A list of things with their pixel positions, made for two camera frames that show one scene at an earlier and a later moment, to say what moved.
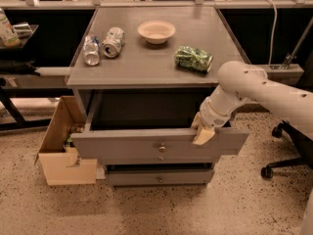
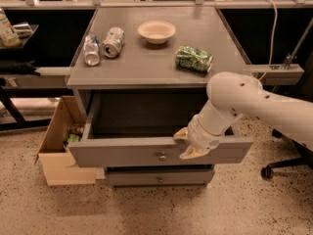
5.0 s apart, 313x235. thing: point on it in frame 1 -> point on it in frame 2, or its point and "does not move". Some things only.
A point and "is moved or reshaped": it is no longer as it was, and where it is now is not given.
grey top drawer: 156,121 is moved or reshaped
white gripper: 210,117 -> 201,136
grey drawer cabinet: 139,75 does not move
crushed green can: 193,59 does not move
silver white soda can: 112,42 does not move
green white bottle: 7,33 does not move
